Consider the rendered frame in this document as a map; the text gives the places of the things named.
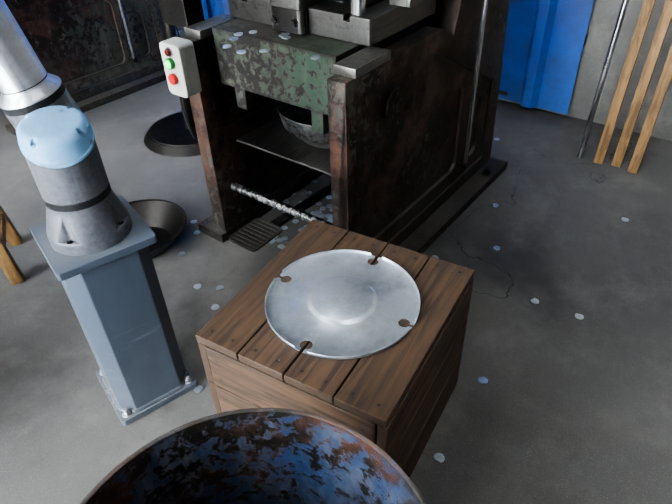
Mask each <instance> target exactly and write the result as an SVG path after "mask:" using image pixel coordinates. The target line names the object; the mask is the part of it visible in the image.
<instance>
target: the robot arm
mask: <svg viewBox="0 0 672 504"><path fill-rule="evenodd" d="M0 92H1V95H0V108H1V109H2V111H3V112H4V114H5V115H6V117H7V118H8V120H9V121H10V122H11V124H12V125H13V127H14V128H15V130H16V134H17V138H18V145H19V148H20V150H21V152H22V153H23V155H24V156H25V158H26V161H27V163H28V166H29V168H30V170H31V173H32V175H33V177H34V180H35V182H36V185H37V187H38V189H39V192H40V194H41V196H42V199H43V201H44V204H45V206H46V233H47V237H48V240H49V242H50V244H51V246H52V248H53V249H54V250H55V251H57V252H58V253H61V254H64V255H69V256H84V255H91V254H95V253H99V252H102V251H104V250H107V249H109V248H111V247H113V246H115V245H117V244H118V243H120V242H121V241H122V240H123V239H124V238H125V237H126V236H127V235H128V234H129V233H130V231H131V228H132V220H131V217H130V214H129V211H128V210H127V208H126V207H125V206H124V204H123V203H122V202H121V200H120V199H119V198H118V197H117V195H116V194H115V193H114V192H113V190H112V189H111V186H110V183H109V180H108V177H107V174H106V171H105V168H104V165H103V162H102V158H101V155H100V152H99V149H98V146H97V143H96V140H95V133H94V130H93V127H92V125H91V124H90V122H89V120H88V118H87V117H86V116H85V114H84V113H82V112H81V110H80V108H79V106H78V105H77V103H76V102H75V101H74V100H73V99H72V97H71V96H70V94H69V92H68V91H67V89H66V87H65V86H64V84H63V82H62V80H61V79H60V78H59V77H58V76H56V75H53V74H50V73H48V72H46V70H45V68H44V67H43V65H42V63H41V62H40V60H39V58H38V57H37V55H36V53H35V52H34V50H33V48H32V47H31V45H30V43H29V42H28V40H27V38H26V36H25V35H24V33H23V31H22V30H21V28H20V26H19V25H18V23H17V21H16V20H15V18H14V16H13V15H12V13H11V11H10V10H9V8H8V6H7V5H6V3H5V1H4V0H0Z"/></svg>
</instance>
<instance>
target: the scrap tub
mask: <svg viewBox="0 0 672 504"><path fill-rule="evenodd" d="M80 504H426V502H425V501H424V499H423V497H422V495H421V494H420V492H419V491H418V489H417V488H416V486H415V485H414V484H413V482H412V481H411V479H410V478H409V477H408V476H407V475H406V473H405V472H404V471H403V470H402V468H401V467H400V466H399V465H398V464H397V463H396V462H395V461H394V460H393V459H392V458H391V457H390V456H389V455H388V454H387V453H385V452H384V451H383V450H382V449H381V448H379V447H378V446H377V445H376V444H375V443H373V442H372V441H370V440H369V439H367V438H366V437H364V436H363V435H361V434H360V433H358V432H356V431H354V430H353V429H351V428H349V427H347V426H345V425H343V424H340V423H338V422H336V421H334V420H331V419H328V418H325V417H322V416H319V415H316V414H312V413H308V412H304V411H298V410H292V409H284V408H248V409H238V410H232V411H227V412H222V413H218V414H214V415H210V416H206V417H203V418H200V419H197V420H194V421H191V422H189V423H186V424H184V425H182V426H179V427H177V428H175V429H173V430H171V431H169V432H167V433H165V434H163V435H161V436H159V437H157V438H156V439H154V440H152V441H151V442H149V443H148V444H146V445H144V446H143V447H141V448H140V449H138V450H137V451H136V452H134V453H133V454H131V455H130V456H129V457H127V458H126V459H125V460H124V461H122V462H121V463H120V464H119V465H117V466H116V467H115V468H114V469H113V470H112V471H110V472H109V473H108V474H107V475H106V476H105V477H104V478H103V479H102V480H101V481H100V482H99V483H98V484H97V485H96V486H95V487H94V488H93V489H92V490H91V492H90V493H89V494H88V495H87V496H86V497H85V498H84V499H83V500H82V502H81V503H80Z"/></svg>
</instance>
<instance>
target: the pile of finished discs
mask: <svg viewBox="0 0 672 504"><path fill-rule="evenodd" d="M374 258H375V256H374V255H371V253H370V252H366V251H360V250H349V249H340V250H329V251H323V252H318V253H315V254H311V255H308V256H306V257H303V258H301V259H299V260H297V261H295V262H293V263H291V264H290V265H288V266H287V267H286V268H284V269H283V270H282V273H281V274H280V276H282V277H284V276H290V277H291V278H292V280H291V281H290V282H287V283H284V282H281V278H278V277H277V278H274V279H273V281H272V282H271V284H270V286H269V288H268V290H267V293H266V296H265V314H266V318H267V320H268V323H269V325H270V327H271V328H272V330H273V331H274V332H275V334H276V335H277V336H278V337H279V338H280V339H281V340H283V341H284V342H285V343H286V344H288V345H289V346H291V347H293V348H294V349H296V350H298V351H299V350H300V349H301V347H300V344H301V342H303V341H311V342H312V344H313V346H312V347H311V348H310V349H305V350H304V351H303V353H306V354H309V355H312V356H316V357H320V358H326V359H355V358H362V357H366V356H370V355H373V354H376V353H379V352H381V351H384V350H386V349H388V348H390V347H392V346H393V345H395V344H396V343H398V342H399V341H400V340H402V339H403V338H404V337H405V336H406V335H407V334H408V333H409V332H410V330H411V329H412V328H413V327H410V326H408V327H401V326H399V324H398V322H399V320H401V319H407V320H409V321H410V324H412V325H414V324H415V323H416V321H417V318H418V316H419V312H420V303H421V301H420V293H419V290H418V287H417V285H416V283H415V281H414V280H413V278H412V277H411V276H410V275H409V274H408V272H407V271H405V270H404V269H403V268H402V267H401V266H399V265H398V264H396V263H395V262H393V261H391V260H389V259H387V258H385V257H382V258H380V257H378V259H377V261H379V263H378V264H376V265H370V264H369V263H368V260H370V259H374Z"/></svg>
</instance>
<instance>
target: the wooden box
mask: <svg viewBox="0 0 672 504"><path fill-rule="evenodd" d="M340 249H349V250H360V251H366V252H370V253H371V255H374V256H375V258H374V259H370V260H368V263H369V264H370V265H376V264H378V263H379V261H377V259H378V257H380V258H382V257H385V258H387V259H389V260H391V261H393V262H395V263H396V264H398V265H399V266H401V267H402V268H403V269H404V270H405V271H407V272H408V274H409V275H410V276H411V277H412V278H413V280H414V281H415V283H416V285H417V287H418V290H419V293H420V301H421V303H420V312H419V316H418V318H417V321H416V323H415V324H414V325H412V324H410V321H409V320H407V319H401V320H399V322H398V324H399V326H401V327H408V326H410V327H413V328H412V329H411V330H410V332H409V333H408V334H407V335H406V336H405V337H404V338H403V339H402V340H400V341H399V342H398V343H396V344H395V345H393V346H392V347H390V348H388V349H386V350H384V351H381V352H379V353H376V354H373V355H370V356H366V357H362V358H355V359H326V358H320V357H316V356H312V355H309V354H306V353H303V351H304V350H305V349H310V348H311V347H312V346H313V344H312V342H311V341H303V342H301V344H300V347H301V349H300V350H299V351H298V350H296V349H294V348H293V347H291V346H289V345H288V344H286V343H285V342H284V341H283V340H281V339H280V338H279V337H278V336H277V335H276V334H275V332H274V331H273V330H272V328H271V327H270V325H269V323H268V320H267V318H266V314H265V296H266V293H267V290H268V288H269V286H270V284H271V282H272V281H273V279H274V278H277V277H278V278H281V282H284V283H287V282H290V281H291V280H292V278H291V277H290V276H284V277H282V276H280V274H281V273H282V270H283V269H284V268H286V267H287V266H288V265H290V264H291V263H293V262H295V261H297V260H299V259H301V258H303V257H306V256H308V255H311V254H315V253H318V252H323V251H329V250H340ZM429 259H430V260H429ZM473 277H474V270H473V269H470V268H467V267H463V266H460V265H457V264H454V263H451V262H447V261H444V260H441V259H438V258H435V257H431V258H430V256H428V255H425V254H422V253H419V252H415V251H412V250H409V249H406V248H403V247H400V246H396V245H393V244H389V245H388V243H387V242H384V241H380V240H377V239H374V238H371V237H368V236H364V235H361V234H358V233H355V232H352V231H350V232H349V233H348V230H345V229H342V228H339V227H336V226H333V225H329V224H326V223H323V222H320V221H317V220H312V221H311V222H310V223H309V224H308V225H307V226H306V227H305V228H304V229H303V230H302V231H301V232H300V233H299V234H298V235H297V236H296V237H295V238H294V239H292V240H291V241H290V242H289V243H288V244H287V245H286V246H285V247H284V248H283V249H282V250H281V251H280V252H279V253H278V254H277V255H276V256H275V257H274V258H273V259H272V260H271V261H270V262H269V263H268V264H267V265H266V266H265V267H264V268H263V269H262V270H261V271H260V272H259V273H258V274H257V275H256V276H255V277H254V278H253V279H252V280H251V281H250V282H249V283H248V284H247V285H246V286H245V287H244V288H243V289H242V290H241V291H239V292H238V293H237V294H236V295H235V296H234V297H233V298H232V299H231V300H230V301H229V302H228V303H227V304H226V305H225V306H224V307H223V308H222V309H221V310H220V311H219V312H218V313H217V314H216V315H215V316H214V317H213V318H212V319H211V320H210V321H209V322H208V323H207V324H206V325H205V326H204V327H203V328H202V329H201V330H200V331H199V332H198V333H197V334H196V335H195V336H196V340H197V342H198V346H199V349H200V353H201V357H202V361H203V364H204V368H205V372H206V376H207V379H208V380H209V381H208V383H209V387H210V390H211V394H212V398H213V402H214V405H215V409H216V413H217V414H218V413H222V412H227V411H232V410H238V409H248V408H284V409H292V410H298V411H304V412H308V413H312V414H316V415H319V416H322V417H325V418H328V419H331V420H334V421H336V422H338V423H340V424H343V425H345V426H347V427H349V428H351V429H353V430H354V431H356V432H358V433H360V434H361V435H363V436H364V437H366V438H367V439H369V440H370V441H372V442H373V443H375V444H376V445H377V446H378V447H379V448H381V449H382V450H383V451H384V452H385V453H387V454H388V455H389V456H390V457H391V458H392V459H393V460H394V461H395V462H396V463H397V464H398V465H399V466H400V467H401V468H402V470H403V471H404V472H405V473H406V475H407V476H408V477H409V478H410V476H411V474H412V472H413V470H414V468H415V466H416V464H417V462H418V460H419V458H420V456H421V454H422V452H423V450H424V448H425V446H426V444H427V442H428V440H429V438H430V436H431V434H432V432H433V430H434V428H435V426H436V424H437V422H438V420H439V418H440V416H441V414H442V412H443V410H444V408H445V406H446V404H447V402H448V400H449V398H450V396H451V394H452V392H453V390H454V388H455V386H456V384H457V381H458V375H459V369H460V362H461V356H462V350H463V344H464V337H465V331H466V325H467V317H468V312H469V306H470V300H471V293H472V287H473V281H474V279H472V278H473Z"/></svg>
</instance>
